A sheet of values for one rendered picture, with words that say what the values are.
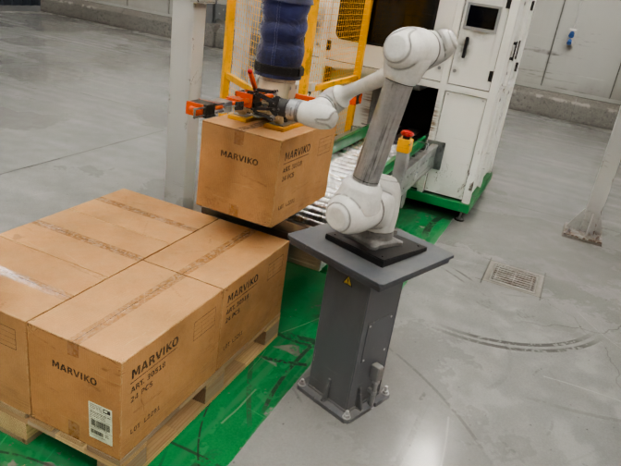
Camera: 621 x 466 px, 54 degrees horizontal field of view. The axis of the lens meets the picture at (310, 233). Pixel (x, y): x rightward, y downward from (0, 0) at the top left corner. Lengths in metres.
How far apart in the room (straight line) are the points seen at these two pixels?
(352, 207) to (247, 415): 1.03
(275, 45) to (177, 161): 1.57
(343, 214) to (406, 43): 0.61
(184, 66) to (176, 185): 0.78
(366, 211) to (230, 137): 0.79
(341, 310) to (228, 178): 0.77
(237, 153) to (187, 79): 1.36
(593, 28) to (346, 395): 9.36
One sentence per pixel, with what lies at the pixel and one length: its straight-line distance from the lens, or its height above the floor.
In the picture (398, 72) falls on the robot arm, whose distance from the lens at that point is 2.09.
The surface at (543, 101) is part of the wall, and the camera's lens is 11.30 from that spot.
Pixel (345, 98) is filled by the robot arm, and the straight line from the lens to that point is 2.60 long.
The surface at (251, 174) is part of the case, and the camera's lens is 2.69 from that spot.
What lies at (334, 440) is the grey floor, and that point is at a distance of 2.64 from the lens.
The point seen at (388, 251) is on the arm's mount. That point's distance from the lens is 2.41.
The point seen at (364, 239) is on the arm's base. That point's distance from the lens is 2.43.
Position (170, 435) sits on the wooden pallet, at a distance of 2.56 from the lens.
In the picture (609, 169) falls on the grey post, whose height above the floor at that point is 0.60.
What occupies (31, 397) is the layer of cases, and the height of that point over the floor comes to 0.24.
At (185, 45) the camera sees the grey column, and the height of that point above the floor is 1.21.
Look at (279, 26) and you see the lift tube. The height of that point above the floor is 1.50.
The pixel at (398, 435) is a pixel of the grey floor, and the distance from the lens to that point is 2.74.
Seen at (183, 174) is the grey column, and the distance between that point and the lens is 4.13.
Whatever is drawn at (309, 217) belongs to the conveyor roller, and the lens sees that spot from 3.27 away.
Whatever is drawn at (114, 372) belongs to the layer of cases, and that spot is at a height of 0.50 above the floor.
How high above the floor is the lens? 1.74
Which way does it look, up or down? 23 degrees down
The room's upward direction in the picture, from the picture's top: 8 degrees clockwise
